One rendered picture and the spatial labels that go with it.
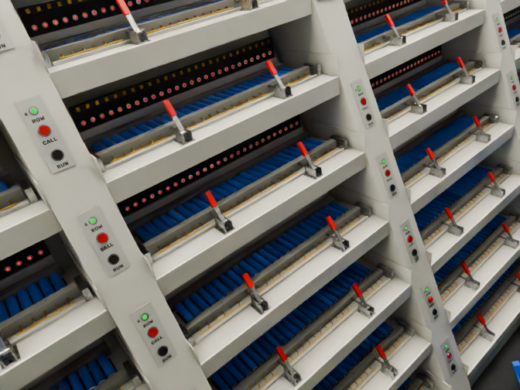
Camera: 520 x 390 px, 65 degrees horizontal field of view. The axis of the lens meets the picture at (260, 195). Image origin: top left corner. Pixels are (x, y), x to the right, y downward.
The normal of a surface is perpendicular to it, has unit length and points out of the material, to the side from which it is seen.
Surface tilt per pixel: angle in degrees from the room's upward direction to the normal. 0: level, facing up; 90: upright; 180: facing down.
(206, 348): 21
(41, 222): 111
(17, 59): 90
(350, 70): 90
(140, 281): 90
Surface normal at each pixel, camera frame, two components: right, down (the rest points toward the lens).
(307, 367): -0.17, -0.84
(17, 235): 0.62, 0.32
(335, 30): 0.52, 0.00
